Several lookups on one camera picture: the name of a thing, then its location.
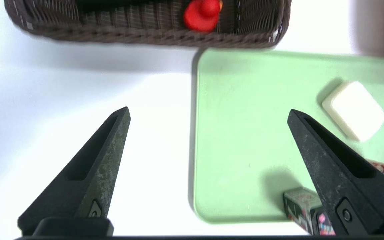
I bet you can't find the black glasses case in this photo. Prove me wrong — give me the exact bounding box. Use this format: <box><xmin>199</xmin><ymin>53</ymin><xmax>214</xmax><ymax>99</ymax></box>
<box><xmin>75</xmin><ymin>0</ymin><xmax>186</xmax><ymax>12</ymax></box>

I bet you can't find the black gum box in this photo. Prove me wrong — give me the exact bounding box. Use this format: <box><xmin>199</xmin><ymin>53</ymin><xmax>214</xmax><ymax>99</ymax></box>
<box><xmin>283</xmin><ymin>187</ymin><xmax>337</xmax><ymax>236</ymax></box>

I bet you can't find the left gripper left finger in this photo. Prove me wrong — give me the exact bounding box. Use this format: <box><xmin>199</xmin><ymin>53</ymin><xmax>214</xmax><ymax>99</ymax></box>
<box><xmin>17</xmin><ymin>107</ymin><xmax>131</xmax><ymax>234</ymax></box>

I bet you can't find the small red rubber toy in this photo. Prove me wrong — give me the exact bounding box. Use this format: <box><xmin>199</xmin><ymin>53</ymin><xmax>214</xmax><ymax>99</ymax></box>
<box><xmin>183</xmin><ymin>0</ymin><xmax>223</xmax><ymax>33</ymax></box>

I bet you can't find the light green plastic tray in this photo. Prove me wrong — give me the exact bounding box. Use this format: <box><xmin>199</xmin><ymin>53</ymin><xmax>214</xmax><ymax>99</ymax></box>
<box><xmin>189</xmin><ymin>48</ymin><xmax>384</xmax><ymax>224</ymax></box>

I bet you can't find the white soap bar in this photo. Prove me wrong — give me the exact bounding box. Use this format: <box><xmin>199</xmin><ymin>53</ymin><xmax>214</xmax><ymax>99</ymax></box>
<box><xmin>321</xmin><ymin>81</ymin><xmax>384</xmax><ymax>143</ymax></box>

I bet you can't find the dark brown wicker basket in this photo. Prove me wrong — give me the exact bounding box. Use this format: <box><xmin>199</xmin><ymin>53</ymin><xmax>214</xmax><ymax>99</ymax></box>
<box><xmin>4</xmin><ymin>0</ymin><xmax>292</xmax><ymax>50</ymax></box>

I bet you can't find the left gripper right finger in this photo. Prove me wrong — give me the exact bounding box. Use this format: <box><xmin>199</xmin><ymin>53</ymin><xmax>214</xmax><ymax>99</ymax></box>
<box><xmin>287</xmin><ymin>109</ymin><xmax>384</xmax><ymax>235</ymax></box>

